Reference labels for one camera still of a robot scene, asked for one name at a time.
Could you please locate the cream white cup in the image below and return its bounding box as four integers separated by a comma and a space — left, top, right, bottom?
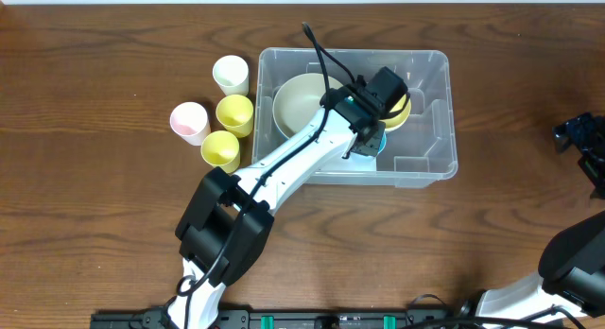
212, 55, 250, 95

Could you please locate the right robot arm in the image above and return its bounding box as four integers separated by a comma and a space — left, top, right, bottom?
470, 113, 604, 323

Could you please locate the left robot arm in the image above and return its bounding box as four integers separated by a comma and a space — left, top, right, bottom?
166, 67, 409, 328

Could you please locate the dark blue bowl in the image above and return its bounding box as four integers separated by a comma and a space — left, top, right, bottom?
273, 122, 289, 141

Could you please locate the pink cup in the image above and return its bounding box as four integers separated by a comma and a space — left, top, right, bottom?
169, 101, 211, 147

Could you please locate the clear plastic storage container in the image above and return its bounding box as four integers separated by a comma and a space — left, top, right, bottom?
251, 47, 458, 188

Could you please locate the right black cable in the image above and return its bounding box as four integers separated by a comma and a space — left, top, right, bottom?
406, 293, 590, 329

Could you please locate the black cable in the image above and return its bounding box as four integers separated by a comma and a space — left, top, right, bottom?
406, 293, 590, 329
174, 21, 412, 329

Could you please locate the large cream bowl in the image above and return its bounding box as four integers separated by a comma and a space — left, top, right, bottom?
272, 73, 325, 138

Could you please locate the white small bowl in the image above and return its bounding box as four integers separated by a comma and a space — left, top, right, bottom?
385, 122, 405, 133

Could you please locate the light blue cup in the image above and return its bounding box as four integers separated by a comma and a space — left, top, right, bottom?
351, 133, 387, 157

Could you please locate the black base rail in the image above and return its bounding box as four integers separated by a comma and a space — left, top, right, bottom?
90, 307, 451, 329

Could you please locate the yellow cup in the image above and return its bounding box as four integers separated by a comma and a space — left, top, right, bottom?
200, 130, 241, 174
216, 95, 254, 138

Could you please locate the left black cable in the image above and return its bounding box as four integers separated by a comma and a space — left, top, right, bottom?
174, 21, 412, 329

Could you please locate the yellow small bowl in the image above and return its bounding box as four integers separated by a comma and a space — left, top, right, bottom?
383, 93, 412, 124

